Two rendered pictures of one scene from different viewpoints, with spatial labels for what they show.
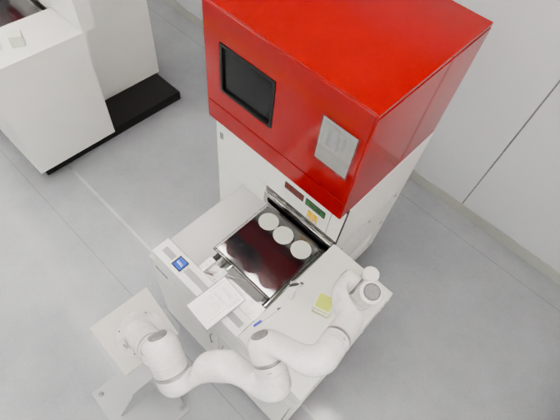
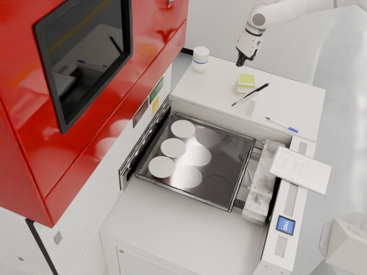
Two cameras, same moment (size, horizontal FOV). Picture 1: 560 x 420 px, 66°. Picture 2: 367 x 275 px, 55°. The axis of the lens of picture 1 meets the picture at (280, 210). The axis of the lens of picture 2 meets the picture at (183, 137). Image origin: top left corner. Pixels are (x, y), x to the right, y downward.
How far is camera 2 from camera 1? 1.72 m
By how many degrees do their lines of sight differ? 60
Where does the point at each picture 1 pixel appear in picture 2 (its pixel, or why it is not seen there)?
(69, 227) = not seen: outside the picture
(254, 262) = (222, 163)
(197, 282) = (291, 197)
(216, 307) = (306, 167)
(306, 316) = (259, 99)
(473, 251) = not seen: hidden behind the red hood
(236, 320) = (301, 149)
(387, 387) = not seen: hidden behind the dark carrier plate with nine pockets
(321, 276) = (213, 96)
